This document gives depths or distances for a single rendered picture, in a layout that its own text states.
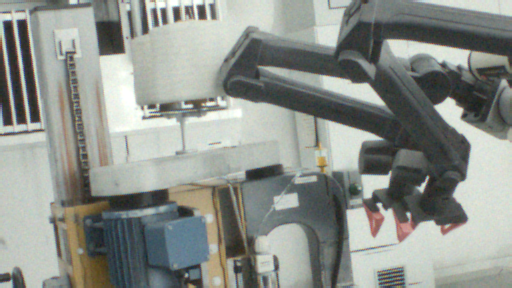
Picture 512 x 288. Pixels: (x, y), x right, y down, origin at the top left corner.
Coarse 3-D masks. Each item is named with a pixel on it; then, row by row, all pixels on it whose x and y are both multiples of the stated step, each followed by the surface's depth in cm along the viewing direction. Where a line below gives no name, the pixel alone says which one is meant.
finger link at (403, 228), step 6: (396, 204) 217; (402, 204) 217; (396, 210) 216; (402, 210) 216; (408, 210) 217; (396, 216) 215; (402, 216) 215; (396, 222) 219; (402, 222) 214; (408, 222) 215; (396, 228) 220; (402, 228) 214; (408, 228) 214; (396, 234) 221; (402, 234) 215; (408, 234) 215; (402, 240) 219
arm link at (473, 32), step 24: (360, 0) 170; (384, 0) 168; (408, 0) 168; (360, 24) 167; (384, 24) 167; (408, 24) 167; (432, 24) 166; (456, 24) 166; (480, 24) 166; (504, 24) 166; (336, 48) 174; (360, 48) 172; (456, 48) 170; (480, 48) 169; (504, 48) 167
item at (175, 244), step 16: (160, 224) 211; (176, 224) 210; (192, 224) 213; (160, 240) 210; (176, 240) 210; (192, 240) 213; (160, 256) 211; (176, 256) 210; (192, 256) 213; (208, 256) 215; (176, 272) 214
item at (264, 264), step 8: (256, 240) 239; (264, 240) 239; (256, 248) 239; (264, 248) 239; (256, 256) 238; (264, 256) 238; (272, 256) 239; (256, 264) 239; (264, 264) 238; (272, 264) 239; (256, 272) 241; (264, 272) 239; (272, 272) 243
